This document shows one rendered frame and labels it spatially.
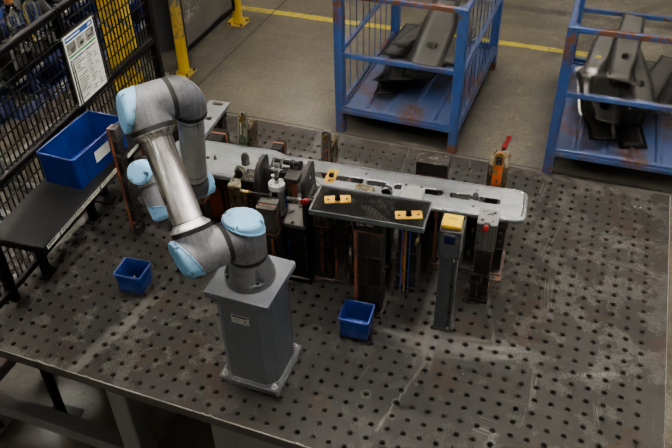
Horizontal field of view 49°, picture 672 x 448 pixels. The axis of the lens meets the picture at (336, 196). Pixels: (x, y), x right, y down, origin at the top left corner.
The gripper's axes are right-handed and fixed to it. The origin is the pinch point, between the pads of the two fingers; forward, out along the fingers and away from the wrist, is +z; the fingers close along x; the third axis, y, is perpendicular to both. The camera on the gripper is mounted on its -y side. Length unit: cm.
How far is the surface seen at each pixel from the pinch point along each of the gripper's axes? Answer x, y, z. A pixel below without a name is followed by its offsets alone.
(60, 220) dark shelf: -22.7, -34.7, -16.3
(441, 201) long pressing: 0, 88, 24
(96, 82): 25, -55, 29
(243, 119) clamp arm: 18.5, 6.5, 36.0
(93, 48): 38, -55, 25
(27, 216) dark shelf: -23, -47, -17
